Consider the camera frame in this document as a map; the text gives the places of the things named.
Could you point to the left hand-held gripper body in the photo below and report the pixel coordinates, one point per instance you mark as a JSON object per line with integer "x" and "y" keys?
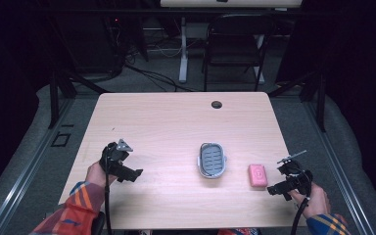
{"x": 115, "y": 158}

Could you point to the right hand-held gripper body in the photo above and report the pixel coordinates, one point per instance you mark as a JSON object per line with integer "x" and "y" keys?
{"x": 298, "y": 179}

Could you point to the person's left hand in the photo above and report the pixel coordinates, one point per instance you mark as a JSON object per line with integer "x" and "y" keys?
{"x": 95, "y": 174}

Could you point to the person's right hand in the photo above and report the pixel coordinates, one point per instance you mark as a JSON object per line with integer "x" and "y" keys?
{"x": 316, "y": 202}

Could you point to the pink soap bar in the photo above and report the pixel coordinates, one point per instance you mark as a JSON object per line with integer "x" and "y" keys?
{"x": 258, "y": 175}

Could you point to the person's red clothing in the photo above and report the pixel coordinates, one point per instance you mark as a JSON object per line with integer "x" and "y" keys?
{"x": 238, "y": 232}

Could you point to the grey soap dish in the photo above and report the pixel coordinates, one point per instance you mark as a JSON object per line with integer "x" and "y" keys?
{"x": 211, "y": 160}

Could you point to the black metal stand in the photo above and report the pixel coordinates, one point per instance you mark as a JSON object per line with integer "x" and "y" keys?
{"x": 320, "y": 104}
{"x": 55, "y": 98}

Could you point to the white desk leg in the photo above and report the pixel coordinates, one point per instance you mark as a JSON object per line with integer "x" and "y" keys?
{"x": 183, "y": 62}

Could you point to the black folding chair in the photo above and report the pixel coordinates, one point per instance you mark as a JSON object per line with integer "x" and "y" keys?
{"x": 238, "y": 49}

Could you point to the metal floor rail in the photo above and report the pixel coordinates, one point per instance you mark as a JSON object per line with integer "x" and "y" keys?
{"x": 339, "y": 173}
{"x": 29, "y": 169}

